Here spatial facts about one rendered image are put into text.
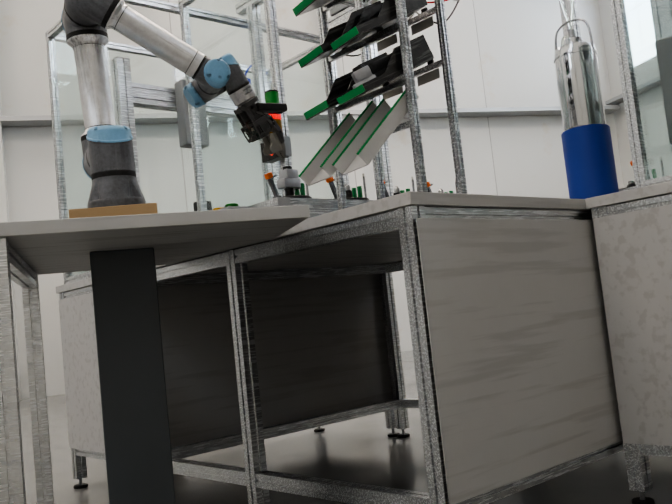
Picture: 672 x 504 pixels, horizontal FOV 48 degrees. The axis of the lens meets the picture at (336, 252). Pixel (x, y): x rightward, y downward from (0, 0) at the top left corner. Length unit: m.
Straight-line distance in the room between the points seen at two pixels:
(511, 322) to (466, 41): 10.78
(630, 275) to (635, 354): 0.22
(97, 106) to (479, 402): 1.31
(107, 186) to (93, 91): 0.33
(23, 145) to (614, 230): 9.15
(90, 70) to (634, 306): 1.64
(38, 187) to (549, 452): 9.10
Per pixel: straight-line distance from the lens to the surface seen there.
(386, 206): 1.73
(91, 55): 2.30
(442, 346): 1.71
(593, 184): 2.57
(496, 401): 1.85
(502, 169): 12.21
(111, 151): 2.07
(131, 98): 3.45
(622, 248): 2.22
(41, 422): 2.48
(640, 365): 2.23
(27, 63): 10.97
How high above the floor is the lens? 0.60
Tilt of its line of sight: 5 degrees up
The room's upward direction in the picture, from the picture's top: 6 degrees counter-clockwise
